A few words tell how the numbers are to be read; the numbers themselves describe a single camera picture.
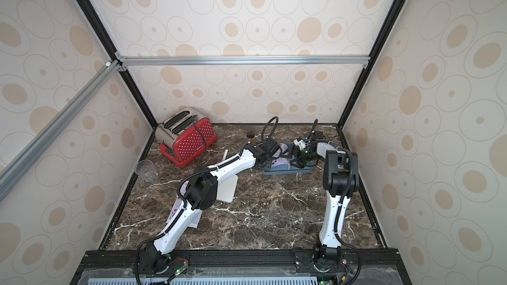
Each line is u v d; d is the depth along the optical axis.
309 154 0.89
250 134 1.03
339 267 0.73
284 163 0.95
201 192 0.60
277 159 0.85
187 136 0.93
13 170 0.51
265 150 0.76
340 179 0.58
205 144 1.02
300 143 0.97
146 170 0.97
